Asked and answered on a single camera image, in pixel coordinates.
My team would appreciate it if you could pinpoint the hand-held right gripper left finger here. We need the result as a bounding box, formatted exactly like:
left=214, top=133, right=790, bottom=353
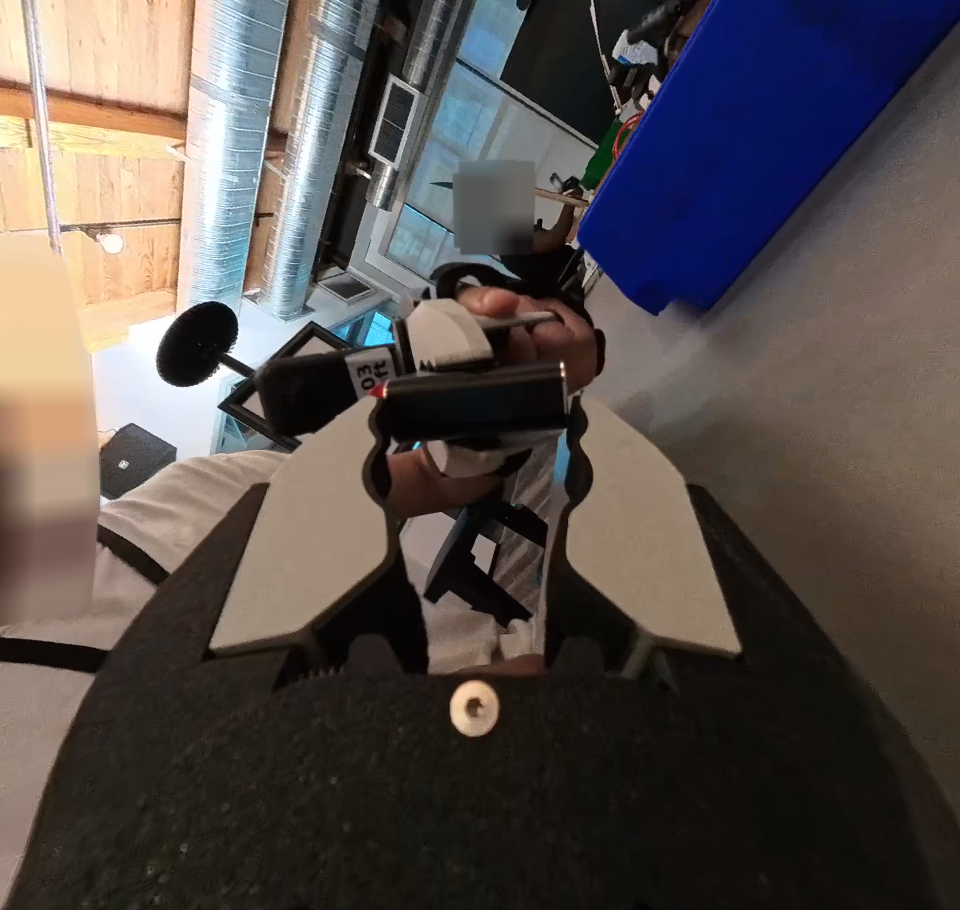
left=208, top=397, right=430, bottom=676

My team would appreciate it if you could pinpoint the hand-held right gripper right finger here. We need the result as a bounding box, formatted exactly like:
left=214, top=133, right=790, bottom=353
left=544, top=396, right=744, bottom=675

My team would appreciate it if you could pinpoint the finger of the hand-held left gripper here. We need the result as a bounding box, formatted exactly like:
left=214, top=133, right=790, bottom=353
left=408, top=301, right=498, bottom=373
left=427, top=433, right=558, bottom=482

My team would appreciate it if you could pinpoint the black ethernet port adapter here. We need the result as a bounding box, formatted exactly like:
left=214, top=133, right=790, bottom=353
left=372, top=361, right=570, bottom=444

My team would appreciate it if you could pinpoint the blue plastic bin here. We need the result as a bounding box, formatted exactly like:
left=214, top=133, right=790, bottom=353
left=576, top=0, right=960, bottom=317

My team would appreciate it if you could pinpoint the person's left hand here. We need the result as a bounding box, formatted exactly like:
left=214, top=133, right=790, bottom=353
left=384, top=286, right=606, bottom=519

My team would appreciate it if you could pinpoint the blue black chair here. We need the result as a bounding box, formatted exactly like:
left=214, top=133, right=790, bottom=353
left=422, top=501, right=550, bottom=624

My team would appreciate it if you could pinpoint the black loudspeaker box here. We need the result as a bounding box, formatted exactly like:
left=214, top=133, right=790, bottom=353
left=99, top=422, right=179, bottom=500

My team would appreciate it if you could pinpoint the ceiling air vent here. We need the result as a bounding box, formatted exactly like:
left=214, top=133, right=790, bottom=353
left=367, top=76, right=421, bottom=166

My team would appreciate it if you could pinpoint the green plastic bin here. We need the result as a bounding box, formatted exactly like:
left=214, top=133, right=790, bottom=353
left=585, top=118, right=624, bottom=191

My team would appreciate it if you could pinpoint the silver ventilation duct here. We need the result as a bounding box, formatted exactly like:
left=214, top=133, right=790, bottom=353
left=261, top=0, right=376, bottom=320
left=366, top=0, right=490, bottom=211
left=176, top=0, right=297, bottom=313

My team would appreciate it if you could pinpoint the black strap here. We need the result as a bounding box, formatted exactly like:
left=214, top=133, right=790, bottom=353
left=0, top=523, right=170, bottom=673

